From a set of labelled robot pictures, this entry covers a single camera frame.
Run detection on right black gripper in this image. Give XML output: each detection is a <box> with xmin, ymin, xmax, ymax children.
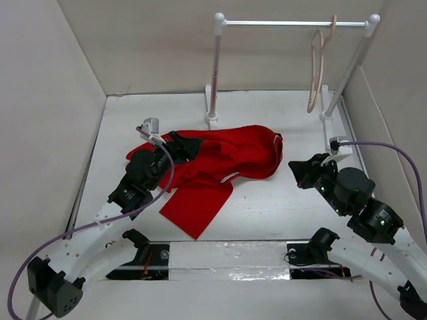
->
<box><xmin>288</xmin><ymin>151</ymin><xmax>346</xmax><ymax>215</ymax></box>

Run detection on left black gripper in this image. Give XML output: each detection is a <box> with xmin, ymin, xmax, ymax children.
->
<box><xmin>147</xmin><ymin>132</ymin><xmax>202</xmax><ymax>191</ymax></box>

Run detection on red trousers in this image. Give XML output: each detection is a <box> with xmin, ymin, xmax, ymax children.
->
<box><xmin>125</xmin><ymin>125</ymin><xmax>283</xmax><ymax>239</ymax></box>

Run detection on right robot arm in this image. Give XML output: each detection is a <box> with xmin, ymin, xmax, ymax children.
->
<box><xmin>288</xmin><ymin>153</ymin><xmax>426</xmax><ymax>319</ymax></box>

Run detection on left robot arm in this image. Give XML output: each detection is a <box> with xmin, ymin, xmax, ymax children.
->
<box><xmin>26</xmin><ymin>131</ymin><xmax>203</xmax><ymax>318</ymax></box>

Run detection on beige wooden hanger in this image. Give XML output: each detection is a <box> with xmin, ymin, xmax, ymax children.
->
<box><xmin>306</xmin><ymin>15</ymin><xmax>338</xmax><ymax>113</ymax></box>

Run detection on white clothes rack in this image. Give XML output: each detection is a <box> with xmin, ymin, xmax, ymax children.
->
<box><xmin>205</xmin><ymin>13</ymin><xmax>381</xmax><ymax>151</ymax></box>

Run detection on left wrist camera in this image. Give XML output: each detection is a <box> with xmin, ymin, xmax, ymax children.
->
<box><xmin>141</xmin><ymin>117</ymin><xmax>159</xmax><ymax>135</ymax></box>

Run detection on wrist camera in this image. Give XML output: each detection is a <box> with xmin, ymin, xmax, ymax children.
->
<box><xmin>141</xmin><ymin>117</ymin><xmax>159</xmax><ymax>135</ymax></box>
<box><xmin>330</xmin><ymin>137</ymin><xmax>353</xmax><ymax>158</ymax></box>

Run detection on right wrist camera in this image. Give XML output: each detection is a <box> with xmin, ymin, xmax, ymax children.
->
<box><xmin>330</xmin><ymin>137</ymin><xmax>353</xmax><ymax>158</ymax></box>

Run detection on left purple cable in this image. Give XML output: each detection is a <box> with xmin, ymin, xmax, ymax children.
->
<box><xmin>7</xmin><ymin>126</ymin><xmax>176</xmax><ymax>319</ymax></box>

